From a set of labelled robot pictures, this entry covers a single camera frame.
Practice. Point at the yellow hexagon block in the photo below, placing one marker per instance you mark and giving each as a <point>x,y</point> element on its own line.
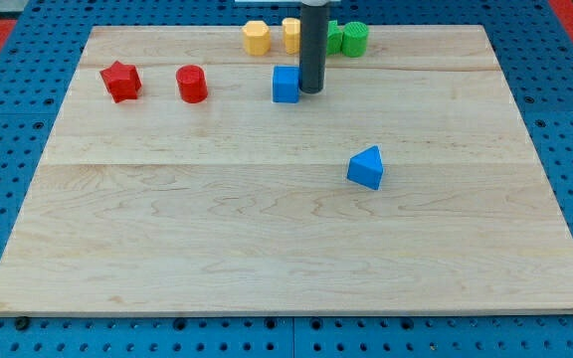
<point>256,38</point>

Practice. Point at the green star block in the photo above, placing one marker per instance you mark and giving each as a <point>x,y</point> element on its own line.
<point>334,38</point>

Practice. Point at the wooden board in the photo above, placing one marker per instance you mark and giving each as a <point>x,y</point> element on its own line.
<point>240,206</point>

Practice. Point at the red star block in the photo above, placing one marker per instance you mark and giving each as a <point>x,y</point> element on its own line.
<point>121,81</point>

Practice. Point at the blue cube block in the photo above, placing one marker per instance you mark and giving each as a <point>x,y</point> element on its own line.
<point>285,85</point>

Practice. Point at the yellow block behind tool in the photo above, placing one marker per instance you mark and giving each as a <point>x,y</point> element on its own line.
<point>291,35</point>

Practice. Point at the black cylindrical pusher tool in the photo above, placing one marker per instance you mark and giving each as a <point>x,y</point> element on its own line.
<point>314,15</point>

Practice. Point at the green cylinder block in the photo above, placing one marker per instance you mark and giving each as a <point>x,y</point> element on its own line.
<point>355,39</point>

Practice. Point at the blue triangle block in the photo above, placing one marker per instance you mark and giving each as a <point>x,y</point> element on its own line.
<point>366,168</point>

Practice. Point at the red cylinder block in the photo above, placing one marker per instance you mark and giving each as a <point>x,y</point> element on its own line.
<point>192,84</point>

